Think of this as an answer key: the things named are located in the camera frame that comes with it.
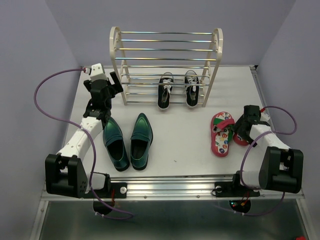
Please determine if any pink kids sandal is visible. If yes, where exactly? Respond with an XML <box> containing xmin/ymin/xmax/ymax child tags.
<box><xmin>210</xmin><ymin>111</ymin><xmax>235</xmax><ymax>158</ymax></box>
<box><xmin>233</xmin><ymin>125</ymin><xmax>249</xmax><ymax>146</ymax></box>

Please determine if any black sneaker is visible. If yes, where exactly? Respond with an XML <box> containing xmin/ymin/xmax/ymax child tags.
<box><xmin>157</xmin><ymin>72</ymin><xmax>174</xmax><ymax>110</ymax></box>
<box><xmin>184</xmin><ymin>70</ymin><xmax>200</xmax><ymax>108</ymax></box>

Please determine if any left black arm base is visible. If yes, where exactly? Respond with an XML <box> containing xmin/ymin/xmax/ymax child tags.
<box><xmin>83</xmin><ymin>182</ymin><xmax>128</xmax><ymax>215</ymax></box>

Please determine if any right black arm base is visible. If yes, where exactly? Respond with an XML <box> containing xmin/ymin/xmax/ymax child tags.
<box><xmin>211</xmin><ymin>181</ymin><xmax>260</xmax><ymax>215</ymax></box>

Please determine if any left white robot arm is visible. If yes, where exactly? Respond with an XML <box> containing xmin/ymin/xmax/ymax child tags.
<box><xmin>45</xmin><ymin>68</ymin><xmax>123</xmax><ymax>198</ymax></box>

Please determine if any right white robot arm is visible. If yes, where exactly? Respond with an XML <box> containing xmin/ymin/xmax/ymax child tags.
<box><xmin>230</xmin><ymin>105</ymin><xmax>304</xmax><ymax>195</ymax></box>

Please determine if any cream and chrome shoe shelf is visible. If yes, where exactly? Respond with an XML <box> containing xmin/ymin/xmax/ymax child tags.
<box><xmin>109</xmin><ymin>26</ymin><xmax>224</xmax><ymax>107</ymax></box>

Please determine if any left green loafer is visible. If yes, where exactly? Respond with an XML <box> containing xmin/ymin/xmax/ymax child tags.
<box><xmin>102</xmin><ymin>117</ymin><xmax>130</xmax><ymax>172</ymax></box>

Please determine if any green loafer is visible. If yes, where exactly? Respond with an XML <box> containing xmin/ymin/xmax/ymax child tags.
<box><xmin>130</xmin><ymin>113</ymin><xmax>153</xmax><ymax>171</ymax></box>
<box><xmin>102</xmin><ymin>117</ymin><xmax>130</xmax><ymax>172</ymax></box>

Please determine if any right green loafer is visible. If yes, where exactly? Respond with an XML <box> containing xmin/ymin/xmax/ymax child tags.
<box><xmin>130</xmin><ymin>113</ymin><xmax>153</xmax><ymax>171</ymax></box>

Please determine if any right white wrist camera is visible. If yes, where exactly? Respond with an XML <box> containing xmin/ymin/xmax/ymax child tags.
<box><xmin>260</xmin><ymin>108</ymin><xmax>271</xmax><ymax>126</ymax></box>

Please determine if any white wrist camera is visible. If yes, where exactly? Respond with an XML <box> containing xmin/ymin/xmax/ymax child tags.
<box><xmin>260</xmin><ymin>108</ymin><xmax>271</xmax><ymax>126</ymax></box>
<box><xmin>83</xmin><ymin>63</ymin><xmax>107</xmax><ymax>82</ymax></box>

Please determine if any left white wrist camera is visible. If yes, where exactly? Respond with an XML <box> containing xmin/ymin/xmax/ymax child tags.
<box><xmin>83</xmin><ymin>63</ymin><xmax>107</xmax><ymax>82</ymax></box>

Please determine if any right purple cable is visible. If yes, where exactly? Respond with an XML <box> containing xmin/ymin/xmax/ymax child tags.
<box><xmin>214</xmin><ymin>106</ymin><xmax>298</xmax><ymax>216</ymax></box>

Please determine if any purple cable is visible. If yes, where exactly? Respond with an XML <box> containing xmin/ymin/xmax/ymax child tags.
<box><xmin>33</xmin><ymin>67</ymin><xmax>135</xmax><ymax>221</ymax></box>
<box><xmin>214</xmin><ymin>106</ymin><xmax>298</xmax><ymax>216</ymax></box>

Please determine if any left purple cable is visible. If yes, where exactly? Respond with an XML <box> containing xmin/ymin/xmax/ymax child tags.
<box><xmin>33</xmin><ymin>67</ymin><xmax>135</xmax><ymax>221</ymax></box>

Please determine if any aluminium mounting rail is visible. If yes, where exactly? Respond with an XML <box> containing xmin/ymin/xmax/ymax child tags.
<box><xmin>41</xmin><ymin>177</ymin><xmax>306</xmax><ymax>201</ymax></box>

